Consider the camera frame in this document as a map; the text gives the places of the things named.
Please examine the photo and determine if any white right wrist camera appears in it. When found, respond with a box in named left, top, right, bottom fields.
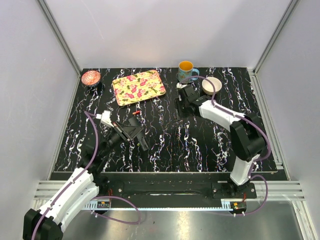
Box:
left=176, top=82, right=187, bottom=89

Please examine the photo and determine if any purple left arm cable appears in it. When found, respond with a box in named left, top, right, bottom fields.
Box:
left=31, top=111, right=142, bottom=240

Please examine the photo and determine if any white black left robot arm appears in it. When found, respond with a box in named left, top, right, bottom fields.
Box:
left=22, top=114, right=149, bottom=240

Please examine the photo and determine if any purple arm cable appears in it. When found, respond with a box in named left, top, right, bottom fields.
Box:
left=179, top=75, right=272, bottom=216
left=31, top=111, right=142, bottom=240

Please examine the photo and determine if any red patterned bowl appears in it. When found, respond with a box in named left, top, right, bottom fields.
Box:
left=81, top=70, right=101, bottom=86

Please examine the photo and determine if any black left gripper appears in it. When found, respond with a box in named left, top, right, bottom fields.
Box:
left=99, top=120, right=143, bottom=158

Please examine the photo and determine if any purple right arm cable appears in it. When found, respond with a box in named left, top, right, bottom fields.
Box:
left=179, top=75, right=272, bottom=216

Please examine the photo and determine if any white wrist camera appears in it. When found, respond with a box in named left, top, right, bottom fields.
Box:
left=176, top=82, right=187, bottom=89
left=95, top=110, right=114, bottom=128

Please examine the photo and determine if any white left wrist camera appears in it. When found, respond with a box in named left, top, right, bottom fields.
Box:
left=95, top=110, right=114, bottom=128

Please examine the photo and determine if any cream white bowl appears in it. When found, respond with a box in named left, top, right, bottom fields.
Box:
left=201, top=76, right=222, bottom=96

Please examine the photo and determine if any floral rectangular tray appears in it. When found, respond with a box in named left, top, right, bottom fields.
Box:
left=112, top=69, right=166, bottom=107

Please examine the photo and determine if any blue mug yellow inside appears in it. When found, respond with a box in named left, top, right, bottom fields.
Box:
left=177, top=60, right=200, bottom=84

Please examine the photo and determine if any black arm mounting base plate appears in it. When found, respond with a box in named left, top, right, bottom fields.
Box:
left=98, top=172, right=257, bottom=201

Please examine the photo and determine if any slotted aluminium cable duct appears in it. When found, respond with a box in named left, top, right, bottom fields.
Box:
left=83, top=197, right=240, bottom=212

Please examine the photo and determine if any black remote control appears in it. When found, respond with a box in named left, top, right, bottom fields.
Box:
left=138, top=137, right=149, bottom=151

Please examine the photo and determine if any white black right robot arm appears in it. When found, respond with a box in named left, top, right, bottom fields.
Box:
left=175, top=83, right=271, bottom=198

